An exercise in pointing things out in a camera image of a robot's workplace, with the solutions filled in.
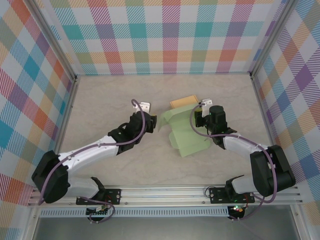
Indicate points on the orange paper box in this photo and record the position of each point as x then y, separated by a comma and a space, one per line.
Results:
183, 102

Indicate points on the green paper box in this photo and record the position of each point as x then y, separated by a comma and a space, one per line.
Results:
187, 135

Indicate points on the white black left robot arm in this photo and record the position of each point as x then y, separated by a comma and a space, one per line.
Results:
50, 180

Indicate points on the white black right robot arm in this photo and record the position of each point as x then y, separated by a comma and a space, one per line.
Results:
272, 172

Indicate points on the small circuit board with light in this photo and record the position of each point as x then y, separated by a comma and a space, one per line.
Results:
237, 209

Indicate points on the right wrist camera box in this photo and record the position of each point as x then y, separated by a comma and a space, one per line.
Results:
207, 102

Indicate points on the aluminium side rail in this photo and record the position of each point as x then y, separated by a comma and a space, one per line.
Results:
263, 120
65, 120

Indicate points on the aluminium mounting rail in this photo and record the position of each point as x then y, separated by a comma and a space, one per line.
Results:
162, 193

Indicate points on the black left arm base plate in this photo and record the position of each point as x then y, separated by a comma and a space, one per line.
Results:
113, 196

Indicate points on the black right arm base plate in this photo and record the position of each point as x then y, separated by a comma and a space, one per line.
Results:
217, 195

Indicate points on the aluminium frame post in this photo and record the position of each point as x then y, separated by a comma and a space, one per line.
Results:
271, 37
53, 42

